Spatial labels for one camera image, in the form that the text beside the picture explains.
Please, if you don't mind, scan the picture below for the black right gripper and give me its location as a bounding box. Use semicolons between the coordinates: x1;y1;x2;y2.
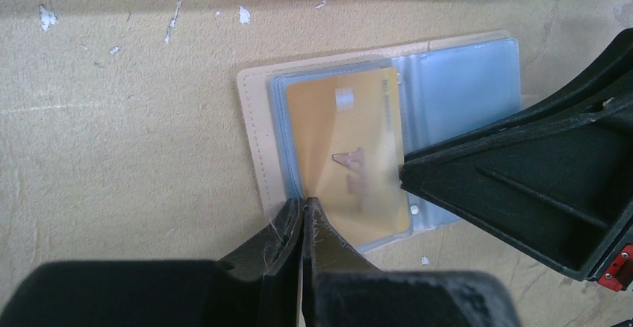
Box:
400;29;632;292

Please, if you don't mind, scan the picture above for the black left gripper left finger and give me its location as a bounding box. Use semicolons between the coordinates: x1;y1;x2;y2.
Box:
1;199;305;326

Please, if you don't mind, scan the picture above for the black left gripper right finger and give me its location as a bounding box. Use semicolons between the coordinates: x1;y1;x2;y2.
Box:
302;198;521;326

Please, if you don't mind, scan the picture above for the beige card holder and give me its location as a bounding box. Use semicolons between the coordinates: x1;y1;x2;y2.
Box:
237;31;523;252

